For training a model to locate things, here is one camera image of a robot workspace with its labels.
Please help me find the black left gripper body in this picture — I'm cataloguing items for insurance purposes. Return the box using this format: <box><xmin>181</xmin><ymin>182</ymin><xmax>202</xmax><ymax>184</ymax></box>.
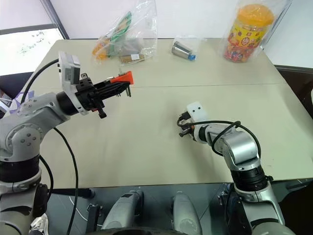
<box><xmin>74</xmin><ymin>72</ymin><xmax>108</xmax><ymax>119</ymax></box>

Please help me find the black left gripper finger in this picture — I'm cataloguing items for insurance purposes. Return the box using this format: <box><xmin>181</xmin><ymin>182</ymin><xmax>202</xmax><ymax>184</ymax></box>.
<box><xmin>94</xmin><ymin>88</ymin><xmax>127</xmax><ymax>100</ymax></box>
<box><xmin>94</xmin><ymin>80</ymin><xmax>131</xmax><ymax>92</ymax></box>

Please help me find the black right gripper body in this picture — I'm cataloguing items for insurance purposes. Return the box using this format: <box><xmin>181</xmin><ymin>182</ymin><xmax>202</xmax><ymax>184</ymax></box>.
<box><xmin>182</xmin><ymin>111</ymin><xmax>197</xmax><ymax>138</ymax></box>

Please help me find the orange hex key holder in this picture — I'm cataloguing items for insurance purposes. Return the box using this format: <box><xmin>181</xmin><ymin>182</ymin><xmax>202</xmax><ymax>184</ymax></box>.
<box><xmin>107</xmin><ymin>70</ymin><xmax>135</xmax><ymax>98</ymax></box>

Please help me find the brown biscuit packet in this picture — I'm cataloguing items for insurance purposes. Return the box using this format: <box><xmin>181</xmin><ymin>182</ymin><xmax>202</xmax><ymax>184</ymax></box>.
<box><xmin>119</xmin><ymin>54</ymin><xmax>146</xmax><ymax>65</ymax></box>

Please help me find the orange snack packet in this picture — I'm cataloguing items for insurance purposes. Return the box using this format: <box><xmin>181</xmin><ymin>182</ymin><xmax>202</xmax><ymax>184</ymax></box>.
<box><xmin>92</xmin><ymin>36</ymin><xmax>112</xmax><ymax>61</ymax></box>

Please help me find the green snack packet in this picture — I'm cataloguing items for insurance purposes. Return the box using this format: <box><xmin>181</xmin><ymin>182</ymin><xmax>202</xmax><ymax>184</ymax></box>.
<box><xmin>109</xmin><ymin>11</ymin><xmax>134</xmax><ymax>56</ymax></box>

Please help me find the clear plastic bag of snacks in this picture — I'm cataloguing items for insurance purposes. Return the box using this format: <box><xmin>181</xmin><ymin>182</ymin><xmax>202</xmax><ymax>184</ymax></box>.
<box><xmin>91</xmin><ymin>0</ymin><xmax>158</xmax><ymax>67</ymax></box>

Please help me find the purple and white patterned item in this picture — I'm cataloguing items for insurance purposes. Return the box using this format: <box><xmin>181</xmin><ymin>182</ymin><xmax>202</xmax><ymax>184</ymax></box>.
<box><xmin>9</xmin><ymin>89</ymin><xmax>35</xmax><ymax>116</ymax></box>

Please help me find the metal cup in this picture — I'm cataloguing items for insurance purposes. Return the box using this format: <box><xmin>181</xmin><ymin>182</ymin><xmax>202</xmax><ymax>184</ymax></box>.
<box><xmin>171</xmin><ymin>41</ymin><xmax>193</xmax><ymax>58</ymax></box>

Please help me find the small clear plastic bag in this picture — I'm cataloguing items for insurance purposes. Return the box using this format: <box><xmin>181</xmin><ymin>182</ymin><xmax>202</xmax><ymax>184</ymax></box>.
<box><xmin>168</xmin><ymin>36</ymin><xmax>208</xmax><ymax>63</ymax></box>

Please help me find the whiteboard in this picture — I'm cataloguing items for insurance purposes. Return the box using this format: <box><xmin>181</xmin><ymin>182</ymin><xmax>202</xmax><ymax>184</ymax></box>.
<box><xmin>0</xmin><ymin>23</ymin><xmax>67</xmax><ymax>77</ymax></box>

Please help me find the grey rounded robot shell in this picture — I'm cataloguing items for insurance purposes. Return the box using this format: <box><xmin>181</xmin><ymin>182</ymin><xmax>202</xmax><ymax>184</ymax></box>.
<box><xmin>101</xmin><ymin>189</ymin><xmax>145</xmax><ymax>231</ymax></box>
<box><xmin>171</xmin><ymin>191</ymin><xmax>203</xmax><ymax>235</ymax></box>

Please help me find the black table crossbar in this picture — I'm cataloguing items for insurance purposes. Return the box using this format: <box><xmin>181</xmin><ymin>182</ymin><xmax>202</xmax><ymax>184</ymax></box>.
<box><xmin>50</xmin><ymin>188</ymin><xmax>95</xmax><ymax>199</ymax></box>

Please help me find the candy jar with orange lid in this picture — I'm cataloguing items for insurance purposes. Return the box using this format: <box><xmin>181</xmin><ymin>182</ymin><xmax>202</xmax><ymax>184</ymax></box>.
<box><xmin>223</xmin><ymin>3</ymin><xmax>274</xmax><ymax>64</ymax></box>

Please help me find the tall clear plastic bag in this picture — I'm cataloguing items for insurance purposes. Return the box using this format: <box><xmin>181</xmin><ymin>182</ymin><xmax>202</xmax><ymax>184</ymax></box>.
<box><xmin>220</xmin><ymin>0</ymin><xmax>292</xmax><ymax>65</ymax></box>

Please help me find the white sneaker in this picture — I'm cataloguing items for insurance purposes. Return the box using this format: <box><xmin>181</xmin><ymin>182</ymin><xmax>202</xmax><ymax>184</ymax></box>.
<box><xmin>29</xmin><ymin>212</ymin><xmax>49</xmax><ymax>235</ymax></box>

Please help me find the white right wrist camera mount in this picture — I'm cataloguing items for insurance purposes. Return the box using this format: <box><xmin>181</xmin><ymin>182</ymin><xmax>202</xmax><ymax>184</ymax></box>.
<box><xmin>186</xmin><ymin>101</ymin><xmax>207</xmax><ymax>125</ymax></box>

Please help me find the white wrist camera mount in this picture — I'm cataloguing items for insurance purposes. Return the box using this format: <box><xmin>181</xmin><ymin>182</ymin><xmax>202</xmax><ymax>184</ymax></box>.
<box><xmin>186</xmin><ymin>101</ymin><xmax>207</xmax><ymax>125</ymax></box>
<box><xmin>58</xmin><ymin>50</ymin><xmax>90</xmax><ymax>116</ymax></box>

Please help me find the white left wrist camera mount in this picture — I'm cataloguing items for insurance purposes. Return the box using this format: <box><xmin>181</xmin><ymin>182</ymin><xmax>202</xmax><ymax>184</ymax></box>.
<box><xmin>58</xmin><ymin>50</ymin><xmax>90</xmax><ymax>116</ymax></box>

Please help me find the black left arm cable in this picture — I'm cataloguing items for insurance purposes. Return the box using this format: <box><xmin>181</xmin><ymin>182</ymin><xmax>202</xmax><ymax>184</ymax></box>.
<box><xmin>21</xmin><ymin>58</ymin><xmax>79</xmax><ymax>235</ymax></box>

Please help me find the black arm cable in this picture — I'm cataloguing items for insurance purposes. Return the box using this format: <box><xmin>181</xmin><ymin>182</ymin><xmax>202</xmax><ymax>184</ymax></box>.
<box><xmin>21</xmin><ymin>58</ymin><xmax>79</xmax><ymax>235</ymax></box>
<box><xmin>190</xmin><ymin>119</ymin><xmax>262</xmax><ymax>162</ymax></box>

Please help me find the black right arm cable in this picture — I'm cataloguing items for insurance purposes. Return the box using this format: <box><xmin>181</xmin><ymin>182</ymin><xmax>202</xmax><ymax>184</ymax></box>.
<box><xmin>190</xmin><ymin>119</ymin><xmax>262</xmax><ymax>162</ymax></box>

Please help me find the dark frame bar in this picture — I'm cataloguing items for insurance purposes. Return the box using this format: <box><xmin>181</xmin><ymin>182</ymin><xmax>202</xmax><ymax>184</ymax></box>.
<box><xmin>40</xmin><ymin>0</ymin><xmax>70</xmax><ymax>40</ymax></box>

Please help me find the black metal bracket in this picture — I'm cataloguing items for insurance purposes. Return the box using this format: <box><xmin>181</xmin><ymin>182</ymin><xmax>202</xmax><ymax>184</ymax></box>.
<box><xmin>87</xmin><ymin>204</ymin><xmax>103</xmax><ymax>232</ymax></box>

